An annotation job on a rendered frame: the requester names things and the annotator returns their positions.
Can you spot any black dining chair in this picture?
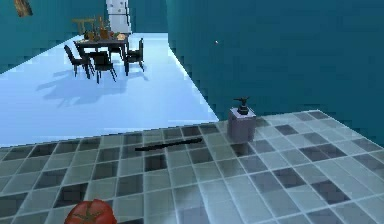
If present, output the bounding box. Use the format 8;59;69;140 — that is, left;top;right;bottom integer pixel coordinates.
89;50;118;85
125;37;146;73
63;44;95;78
75;41;95;61

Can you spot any wooden side table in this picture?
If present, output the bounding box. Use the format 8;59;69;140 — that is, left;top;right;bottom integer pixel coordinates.
71;17;96;36

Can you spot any white fridge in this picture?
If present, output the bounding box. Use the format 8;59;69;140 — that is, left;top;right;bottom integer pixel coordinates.
105;0;132;34

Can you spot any brown framed wall picture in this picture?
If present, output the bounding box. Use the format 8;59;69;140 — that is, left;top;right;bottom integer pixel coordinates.
13;0;34;18

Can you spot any grey soap dispenser black pump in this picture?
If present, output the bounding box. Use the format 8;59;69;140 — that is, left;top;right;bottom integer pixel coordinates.
227;96;257;144

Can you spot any red tomato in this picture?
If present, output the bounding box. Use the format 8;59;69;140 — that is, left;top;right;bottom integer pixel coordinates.
64;198;118;224

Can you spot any dark dining table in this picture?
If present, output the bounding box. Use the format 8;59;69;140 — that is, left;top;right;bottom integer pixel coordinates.
73;35;130;77

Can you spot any thin black knife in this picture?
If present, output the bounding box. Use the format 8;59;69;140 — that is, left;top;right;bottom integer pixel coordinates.
134;137;203;152

